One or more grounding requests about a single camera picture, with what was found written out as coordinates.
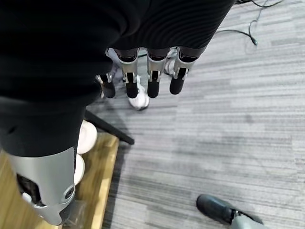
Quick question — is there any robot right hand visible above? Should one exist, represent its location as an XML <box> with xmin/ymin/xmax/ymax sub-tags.
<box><xmin>0</xmin><ymin>0</ymin><xmax>235</xmax><ymax>226</ymax></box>

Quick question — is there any white slipper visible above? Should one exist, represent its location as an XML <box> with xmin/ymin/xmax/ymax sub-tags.
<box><xmin>73</xmin><ymin>154</ymin><xmax>86</xmax><ymax>186</ymax></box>
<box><xmin>78</xmin><ymin>120</ymin><xmax>98</xmax><ymax>155</ymax></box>

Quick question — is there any black metal stand leg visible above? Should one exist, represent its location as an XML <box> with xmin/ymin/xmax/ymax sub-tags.
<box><xmin>85</xmin><ymin>110</ymin><xmax>135</xmax><ymax>146</ymax></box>

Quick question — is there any robot silver leg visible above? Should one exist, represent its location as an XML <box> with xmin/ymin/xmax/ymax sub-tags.
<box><xmin>230</xmin><ymin>211</ymin><xmax>265</xmax><ymax>229</ymax></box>

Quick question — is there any thin black cable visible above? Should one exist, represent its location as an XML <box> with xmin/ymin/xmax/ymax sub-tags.
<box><xmin>215</xmin><ymin>0</ymin><xmax>285</xmax><ymax>46</ymax></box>

